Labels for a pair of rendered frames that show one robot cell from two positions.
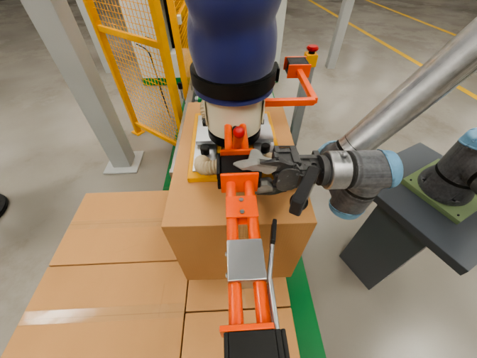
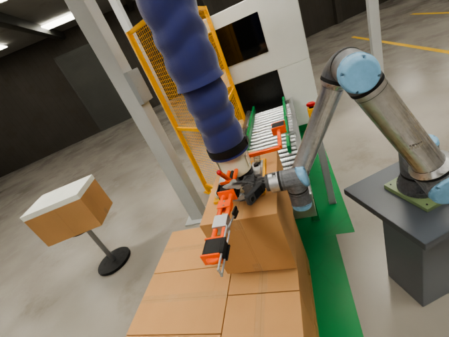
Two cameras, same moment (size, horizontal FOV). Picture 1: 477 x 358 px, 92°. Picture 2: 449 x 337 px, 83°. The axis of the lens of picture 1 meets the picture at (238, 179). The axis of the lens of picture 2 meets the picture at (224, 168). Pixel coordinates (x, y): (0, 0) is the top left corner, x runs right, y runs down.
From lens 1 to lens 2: 0.75 m
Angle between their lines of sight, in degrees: 28
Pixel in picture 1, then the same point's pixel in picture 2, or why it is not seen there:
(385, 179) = (296, 181)
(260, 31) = (226, 130)
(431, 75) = (309, 126)
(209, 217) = not seen: hidden behind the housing
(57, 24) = (156, 136)
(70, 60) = (162, 152)
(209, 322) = (242, 301)
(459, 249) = (422, 230)
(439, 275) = not seen: outside the picture
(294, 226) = (264, 217)
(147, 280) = (206, 278)
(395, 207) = (374, 207)
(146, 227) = not seen: hidden behind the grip
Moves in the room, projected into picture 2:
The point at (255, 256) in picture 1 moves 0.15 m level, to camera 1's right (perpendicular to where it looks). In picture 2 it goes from (223, 219) to (258, 214)
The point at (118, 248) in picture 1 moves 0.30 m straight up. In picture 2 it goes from (190, 261) to (170, 231)
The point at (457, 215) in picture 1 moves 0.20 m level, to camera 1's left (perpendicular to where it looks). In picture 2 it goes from (425, 204) to (377, 210)
